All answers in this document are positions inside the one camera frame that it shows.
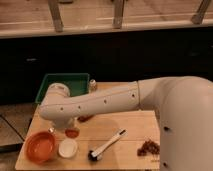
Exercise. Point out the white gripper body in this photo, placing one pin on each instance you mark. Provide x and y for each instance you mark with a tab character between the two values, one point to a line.
63	124

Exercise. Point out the white paper cup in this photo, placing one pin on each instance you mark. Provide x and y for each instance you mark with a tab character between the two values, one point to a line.
67	148

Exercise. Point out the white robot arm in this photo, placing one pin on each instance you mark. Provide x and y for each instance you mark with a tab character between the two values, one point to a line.
185	106

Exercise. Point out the red chili pepper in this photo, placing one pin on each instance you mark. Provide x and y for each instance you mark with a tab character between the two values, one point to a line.
84	118

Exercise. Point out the orange frying pan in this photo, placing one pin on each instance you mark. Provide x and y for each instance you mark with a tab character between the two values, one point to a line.
40	147

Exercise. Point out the green plastic tray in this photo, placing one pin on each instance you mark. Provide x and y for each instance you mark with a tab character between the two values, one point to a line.
78	83

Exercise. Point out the white dish brush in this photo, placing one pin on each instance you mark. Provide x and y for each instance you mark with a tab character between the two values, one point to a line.
95	155

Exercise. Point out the small spice shaker bottle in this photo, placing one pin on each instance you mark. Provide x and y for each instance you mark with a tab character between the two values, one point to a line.
92	85

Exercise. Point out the bunch of dark grapes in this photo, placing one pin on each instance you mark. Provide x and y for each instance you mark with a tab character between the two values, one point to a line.
149	146

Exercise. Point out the wooden chair leg left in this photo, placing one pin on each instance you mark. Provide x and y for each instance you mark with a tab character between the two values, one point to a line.
55	14

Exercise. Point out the wooden chair leg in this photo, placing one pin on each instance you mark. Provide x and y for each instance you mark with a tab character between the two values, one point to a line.
55	14
197	18
118	13

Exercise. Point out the wooden chair leg middle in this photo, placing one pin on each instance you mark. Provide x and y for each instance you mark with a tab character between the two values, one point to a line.
118	13

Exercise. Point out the wooden chair leg right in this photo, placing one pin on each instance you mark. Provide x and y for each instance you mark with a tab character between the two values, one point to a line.
197	18

